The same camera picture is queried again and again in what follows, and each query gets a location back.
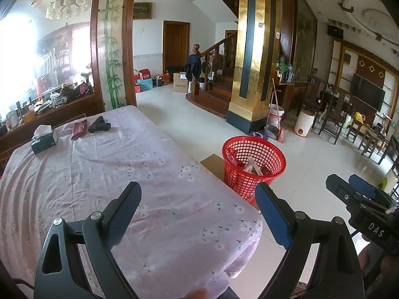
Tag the cardboard box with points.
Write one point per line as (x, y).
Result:
(180, 82)

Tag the dark wooden chair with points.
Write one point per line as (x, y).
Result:
(336, 115)
(313, 99)

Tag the black massage gun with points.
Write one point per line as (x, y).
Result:
(99, 126)

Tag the flat cardboard sheet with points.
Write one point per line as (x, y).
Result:
(213, 163)

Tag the red plastic basket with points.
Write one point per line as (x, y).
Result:
(237, 174)

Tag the cluttered wooden counter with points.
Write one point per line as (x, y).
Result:
(62, 112)

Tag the small framed painting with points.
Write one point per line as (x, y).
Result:
(142, 10)

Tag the dark green tissue box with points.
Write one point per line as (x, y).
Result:
(43, 143)

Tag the white plastic bucket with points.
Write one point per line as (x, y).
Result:
(276, 116)

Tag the dark jacket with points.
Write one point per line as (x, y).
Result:
(192, 66)

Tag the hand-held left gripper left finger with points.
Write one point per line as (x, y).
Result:
(124, 211)

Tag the person's right forearm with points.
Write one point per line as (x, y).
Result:
(364, 257)

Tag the white round container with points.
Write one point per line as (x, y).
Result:
(304, 124)

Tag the wooden staircase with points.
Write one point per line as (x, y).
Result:
(218, 93)

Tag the brown wooden door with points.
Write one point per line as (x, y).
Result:
(176, 53)

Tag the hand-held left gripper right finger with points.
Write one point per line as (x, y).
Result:
(274, 215)

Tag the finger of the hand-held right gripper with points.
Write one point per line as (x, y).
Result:
(363, 185)
(341, 190)

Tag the bamboo painted panel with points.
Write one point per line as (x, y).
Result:
(111, 53)

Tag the dark red flat packet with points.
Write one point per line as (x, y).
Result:
(78, 130)

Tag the gold and black pillar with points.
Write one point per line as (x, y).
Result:
(254, 53)

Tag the pink floral tablecloth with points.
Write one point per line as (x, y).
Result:
(124, 162)

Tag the black flat television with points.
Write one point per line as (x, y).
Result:
(367, 92)

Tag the broom with dustpan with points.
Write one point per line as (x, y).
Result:
(276, 124)

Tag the red gift box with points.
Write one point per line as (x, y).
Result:
(144, 74)

